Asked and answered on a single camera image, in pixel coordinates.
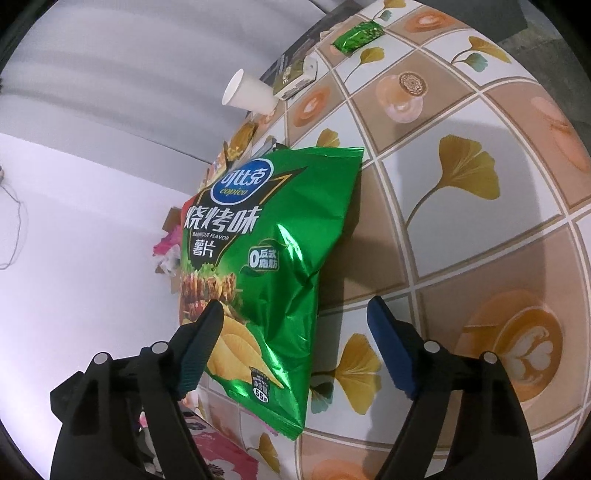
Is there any small green snack packet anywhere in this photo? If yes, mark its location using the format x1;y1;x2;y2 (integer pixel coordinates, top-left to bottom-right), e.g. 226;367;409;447
331;21;385;56

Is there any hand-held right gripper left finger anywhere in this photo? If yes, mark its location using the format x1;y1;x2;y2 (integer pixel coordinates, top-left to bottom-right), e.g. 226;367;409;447
50;299;225;480

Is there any small open carton box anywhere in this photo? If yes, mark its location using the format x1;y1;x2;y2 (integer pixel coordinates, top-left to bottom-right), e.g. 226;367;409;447
270;54;319;101

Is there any ginkgo-patterned tablecloth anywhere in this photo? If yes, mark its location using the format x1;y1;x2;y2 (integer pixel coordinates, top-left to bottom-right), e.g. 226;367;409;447
178;0;591;480

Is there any golden brown snack packet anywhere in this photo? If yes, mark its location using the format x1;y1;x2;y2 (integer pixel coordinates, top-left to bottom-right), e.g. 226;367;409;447
228;121;258;160

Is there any white paper cup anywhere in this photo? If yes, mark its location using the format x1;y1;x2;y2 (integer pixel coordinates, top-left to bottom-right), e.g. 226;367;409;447
222;69;280;114

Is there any brown cardboard piece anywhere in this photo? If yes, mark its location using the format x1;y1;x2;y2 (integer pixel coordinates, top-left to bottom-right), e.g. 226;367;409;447
161;208;185;232

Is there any thin dark wire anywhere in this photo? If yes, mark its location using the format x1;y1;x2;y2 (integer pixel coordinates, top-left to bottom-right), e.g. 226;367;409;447
0;168;28;271

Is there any pink floral cloth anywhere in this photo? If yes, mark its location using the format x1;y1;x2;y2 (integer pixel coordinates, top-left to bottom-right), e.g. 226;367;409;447
139;401;264;480

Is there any green potato chips bag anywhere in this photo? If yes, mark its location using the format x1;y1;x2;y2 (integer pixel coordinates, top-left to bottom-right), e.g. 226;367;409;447
179;145;365;440

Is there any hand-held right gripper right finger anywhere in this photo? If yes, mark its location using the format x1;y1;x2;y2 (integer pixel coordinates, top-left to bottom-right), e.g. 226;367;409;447
366;296;540;480

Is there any grey curtain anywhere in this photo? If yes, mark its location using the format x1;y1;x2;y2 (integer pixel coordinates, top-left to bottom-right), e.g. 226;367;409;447
0;0;324;167

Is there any pink crumpled wrapper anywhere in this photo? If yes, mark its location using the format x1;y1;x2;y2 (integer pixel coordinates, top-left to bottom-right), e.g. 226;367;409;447
154;226;183;257

